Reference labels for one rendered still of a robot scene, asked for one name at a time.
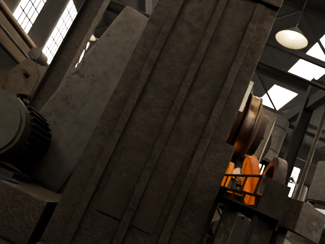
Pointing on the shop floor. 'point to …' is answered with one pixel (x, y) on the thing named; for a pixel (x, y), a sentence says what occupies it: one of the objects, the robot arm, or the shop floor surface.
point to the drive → (57, 131)
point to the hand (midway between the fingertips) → (228, 172)
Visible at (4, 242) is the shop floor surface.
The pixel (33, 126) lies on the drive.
